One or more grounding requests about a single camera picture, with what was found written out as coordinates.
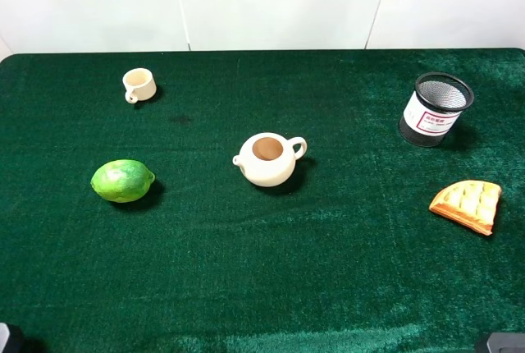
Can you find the green lime fruit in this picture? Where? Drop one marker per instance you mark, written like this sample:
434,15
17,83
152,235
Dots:
122,181

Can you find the cream teapot without lid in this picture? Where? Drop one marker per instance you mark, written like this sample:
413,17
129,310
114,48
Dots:
268,159

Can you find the small cream cup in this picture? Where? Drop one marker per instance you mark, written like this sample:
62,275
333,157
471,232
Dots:
139,84

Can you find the black mesh pen holder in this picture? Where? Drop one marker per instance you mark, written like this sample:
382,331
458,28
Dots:
436,103

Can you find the waffle pastry slice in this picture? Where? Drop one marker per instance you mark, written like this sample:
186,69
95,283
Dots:
471,203

